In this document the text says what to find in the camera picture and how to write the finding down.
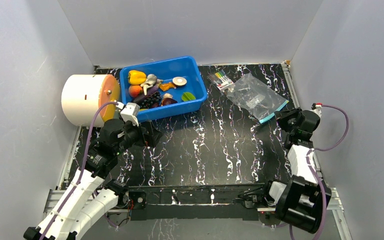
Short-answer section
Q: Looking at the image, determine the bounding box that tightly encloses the black grape bunch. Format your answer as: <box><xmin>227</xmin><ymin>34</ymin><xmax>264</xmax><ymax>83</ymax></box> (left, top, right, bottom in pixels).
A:
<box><xmin>138</xmin><ymin>91</ymin><xmax>162</xmax><ymax>109</ymax></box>

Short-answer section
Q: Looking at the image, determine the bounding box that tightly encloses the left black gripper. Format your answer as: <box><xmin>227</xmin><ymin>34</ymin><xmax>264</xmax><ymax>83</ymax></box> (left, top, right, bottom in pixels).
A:
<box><xmin>114</xmin><ymin>117</ymin><xmax>164</xmax><ymax>155</ymax></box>

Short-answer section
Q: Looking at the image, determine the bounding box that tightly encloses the white cylinder container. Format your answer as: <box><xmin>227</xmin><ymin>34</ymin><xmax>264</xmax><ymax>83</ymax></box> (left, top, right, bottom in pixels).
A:
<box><xmin>61</xmin><ymin>74</ymin><xmax>121</xmax><ymax>127</ymax></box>

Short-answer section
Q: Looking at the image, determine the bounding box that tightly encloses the clear zip top bag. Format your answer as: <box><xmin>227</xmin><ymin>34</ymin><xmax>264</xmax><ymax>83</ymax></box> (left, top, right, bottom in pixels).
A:
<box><xmin>226</xmin><ymin>73</ymin><xmax>289</xmax><ymax>124</ymax></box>

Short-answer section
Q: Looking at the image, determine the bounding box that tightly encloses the green leaf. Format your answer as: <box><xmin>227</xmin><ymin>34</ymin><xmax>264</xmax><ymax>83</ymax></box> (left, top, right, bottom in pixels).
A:
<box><xmin>181</xmin><ymin>92</ymin><xmax>196</xmax><ymax>102</ymax></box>

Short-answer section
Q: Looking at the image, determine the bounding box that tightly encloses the orange peach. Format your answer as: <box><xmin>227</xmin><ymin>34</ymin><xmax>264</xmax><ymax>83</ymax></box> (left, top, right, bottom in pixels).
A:
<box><xmin>128</xmin><ymin>85</ymin><xmax>143</xmax><ymax>99</ymax></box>

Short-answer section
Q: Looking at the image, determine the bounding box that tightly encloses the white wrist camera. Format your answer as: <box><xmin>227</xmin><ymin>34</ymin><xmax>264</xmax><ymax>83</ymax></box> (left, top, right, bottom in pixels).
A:
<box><xmin>311</xmin><ymin>103</ymin><xmax>323</xmax><ymax>117</ymax></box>
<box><xmin>119</xmin><ymin>102</ymin><xmax>140</xmax><ymax>127</ymax></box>

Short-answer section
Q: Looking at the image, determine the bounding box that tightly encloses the white garlic mushroom toy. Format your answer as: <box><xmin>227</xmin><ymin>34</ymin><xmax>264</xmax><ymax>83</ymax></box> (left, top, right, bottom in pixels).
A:
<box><xmin>140</xmin><ymin>74</ymin><xmax>163</xmax><ymax>96</ymax></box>

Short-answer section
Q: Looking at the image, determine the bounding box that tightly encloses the small beige mushroom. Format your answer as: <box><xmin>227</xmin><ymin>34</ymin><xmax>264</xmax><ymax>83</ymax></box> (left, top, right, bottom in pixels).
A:
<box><xmin>163</xmin><ymin>93</ymin><xmax>173</xmax><ymax>99</ymax></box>

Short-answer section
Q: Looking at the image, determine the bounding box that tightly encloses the pack of coloured markers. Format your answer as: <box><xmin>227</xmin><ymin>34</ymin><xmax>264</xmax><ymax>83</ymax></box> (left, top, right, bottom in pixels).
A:
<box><xmin>207</xmin><ymin>70</ymin><xmax>234</xmax><ymax>93</ymax></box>

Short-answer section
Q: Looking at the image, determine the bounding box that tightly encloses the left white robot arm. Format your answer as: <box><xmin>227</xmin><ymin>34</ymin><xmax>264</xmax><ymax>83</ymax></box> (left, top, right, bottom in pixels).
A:
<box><xmin>23</xmin><ymin>118</ymin><xmax>163</xmax><ymax>240</ymax></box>

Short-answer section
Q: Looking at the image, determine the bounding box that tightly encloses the yellow bell pepper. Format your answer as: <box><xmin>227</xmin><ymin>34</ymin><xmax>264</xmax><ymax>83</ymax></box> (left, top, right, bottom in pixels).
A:
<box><xmin>127</xmin><ymin>70</ymin><xmax>147</xmax><ymax>85</ymax></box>

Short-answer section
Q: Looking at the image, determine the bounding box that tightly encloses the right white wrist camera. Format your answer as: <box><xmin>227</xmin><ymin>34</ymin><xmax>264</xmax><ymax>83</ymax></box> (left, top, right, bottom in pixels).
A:
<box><xmin>311</xmin><ymin>103</ymin><xmax>323</xmax><ymax>117</ymax></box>

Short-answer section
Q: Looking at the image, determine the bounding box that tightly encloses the orange starfish cookie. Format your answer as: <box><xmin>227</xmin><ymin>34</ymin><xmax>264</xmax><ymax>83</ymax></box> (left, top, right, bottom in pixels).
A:
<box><xmin>159</xmin><ymin>82</ymin><xmax>177</xmax><ymax>92</ymax></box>

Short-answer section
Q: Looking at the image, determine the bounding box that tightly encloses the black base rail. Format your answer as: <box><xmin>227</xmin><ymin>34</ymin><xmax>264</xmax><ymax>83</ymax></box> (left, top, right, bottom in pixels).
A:
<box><xmin>128</xmin><ymin>183</ymin><xmax>279</xmax><ymax>225</ymax></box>

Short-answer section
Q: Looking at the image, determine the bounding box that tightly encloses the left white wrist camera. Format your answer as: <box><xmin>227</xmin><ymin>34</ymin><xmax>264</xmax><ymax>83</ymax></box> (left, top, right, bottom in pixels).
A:
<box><xmin>119</xmin><ymin>102</ymin><xmax>140</xmax><ymax>127</ymax></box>

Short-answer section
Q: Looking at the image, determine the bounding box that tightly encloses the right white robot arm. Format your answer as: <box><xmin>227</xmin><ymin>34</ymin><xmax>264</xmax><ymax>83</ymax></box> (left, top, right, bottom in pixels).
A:
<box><xmin>237</xmin><ymin>103</ymin><xmax>332</xmax><ymax>234</ymax></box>

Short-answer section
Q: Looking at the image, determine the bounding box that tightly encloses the round white brown slice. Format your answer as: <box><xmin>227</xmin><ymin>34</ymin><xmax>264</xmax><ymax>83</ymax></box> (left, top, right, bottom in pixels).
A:
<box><xmin>172</xmin><ymin>76</ymin><xmax>188</xmax><ymax>88</ymax></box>

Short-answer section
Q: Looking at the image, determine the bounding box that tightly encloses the purple eggplant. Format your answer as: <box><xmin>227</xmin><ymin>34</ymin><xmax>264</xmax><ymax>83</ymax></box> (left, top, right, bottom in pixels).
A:
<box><xmin>132</xmin><ymin>85</ymin><xmax>160</xmax><ymax>105</ymax></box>

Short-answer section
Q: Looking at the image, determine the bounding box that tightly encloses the blue plastic bin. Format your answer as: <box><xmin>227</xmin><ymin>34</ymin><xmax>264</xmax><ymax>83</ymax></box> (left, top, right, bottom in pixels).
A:
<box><xmin>119</xmin><ymin>56</ymin><xmax>208</xmax><ymax>122</ymax></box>

